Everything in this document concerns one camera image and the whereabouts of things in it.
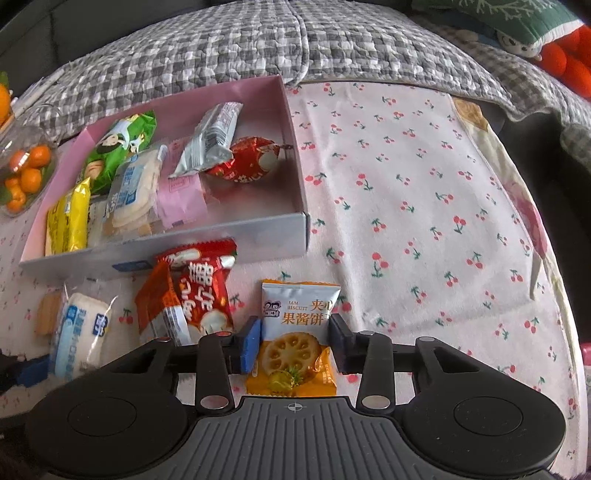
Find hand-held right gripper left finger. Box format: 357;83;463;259
99;316;263;411

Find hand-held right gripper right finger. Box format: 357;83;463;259
329;314;498;411

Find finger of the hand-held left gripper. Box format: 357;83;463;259
0;353;51;394

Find orange white biscuit packet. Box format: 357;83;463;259
245;279;342;398

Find clear blue rice cracker packet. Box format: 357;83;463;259
105;147;168;234
36;291;119;382

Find pink cardboard box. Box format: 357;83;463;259
18;76;310;280

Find yellow snack packet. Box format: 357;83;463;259
44;194;75;257

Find pink clear snack packet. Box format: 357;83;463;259
157;138;209;230

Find gold wafer packet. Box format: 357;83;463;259
67;178;92;253

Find silver snack packet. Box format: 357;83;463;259
167;102;244;180

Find green cartoon snack packet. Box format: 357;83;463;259
81;111;158;195

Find red and white snack packet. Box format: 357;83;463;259
156;239;238;345

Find orange snack packet white label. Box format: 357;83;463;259
135;261;192;347

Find cherry print tablecloth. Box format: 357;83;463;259
0;80;583;462

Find small white snack packet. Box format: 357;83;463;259
87;200;112;247

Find red foil candy packet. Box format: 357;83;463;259
205;136;282;185

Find pile of kumquats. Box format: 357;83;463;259
2;144;51;214

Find printed beige cloth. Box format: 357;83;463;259
450;95;591;398

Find glass jar with oranges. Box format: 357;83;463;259
0;104;64;220

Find large orange with leaves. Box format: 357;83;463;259
0;71;14;127

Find grey checked blanket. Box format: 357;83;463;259
14;0;591;155

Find white plush doll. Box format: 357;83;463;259
496;28;546;61

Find orange plush toy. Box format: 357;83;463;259
538;18;591;100

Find green patterned cushion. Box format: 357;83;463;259
411;0;576;45

